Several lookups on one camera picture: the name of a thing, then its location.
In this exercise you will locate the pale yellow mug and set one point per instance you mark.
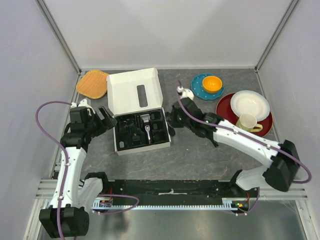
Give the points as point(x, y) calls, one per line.
point(249, 123)

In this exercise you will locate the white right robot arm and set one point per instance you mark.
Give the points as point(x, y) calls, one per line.
point(279, 164)

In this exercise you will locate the woven orange tray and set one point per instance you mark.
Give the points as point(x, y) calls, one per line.
point(93, 84)

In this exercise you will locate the black comb attachment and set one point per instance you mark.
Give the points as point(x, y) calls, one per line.
point(214, 143)

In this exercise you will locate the silver black hair clipper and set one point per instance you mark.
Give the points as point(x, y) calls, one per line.
point(145, 118)

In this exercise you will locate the dark red plate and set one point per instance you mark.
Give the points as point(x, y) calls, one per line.
point(224, 110)

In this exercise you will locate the orange bowl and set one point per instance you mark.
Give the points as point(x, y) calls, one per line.
point(212, 84)

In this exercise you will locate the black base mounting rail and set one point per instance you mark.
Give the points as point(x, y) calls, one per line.
point(172, 193)

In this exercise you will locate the white paper bowl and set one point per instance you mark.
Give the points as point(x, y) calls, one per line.
point(250, 102)

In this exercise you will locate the black clipper guard comb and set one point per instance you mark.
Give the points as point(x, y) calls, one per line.
point(156, 116)
point(157, 126)
point(159, 136)

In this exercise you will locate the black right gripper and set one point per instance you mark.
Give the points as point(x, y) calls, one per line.
point(171, 119)

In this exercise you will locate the white clipper kit box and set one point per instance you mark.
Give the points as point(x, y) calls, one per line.
point(130, 95)

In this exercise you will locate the teal dotted plate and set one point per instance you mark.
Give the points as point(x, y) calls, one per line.
point(198, 90)

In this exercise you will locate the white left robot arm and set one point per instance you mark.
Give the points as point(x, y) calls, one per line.
point(67, 214)

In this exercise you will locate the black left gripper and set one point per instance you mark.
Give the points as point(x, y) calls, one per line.
point(105, 124)

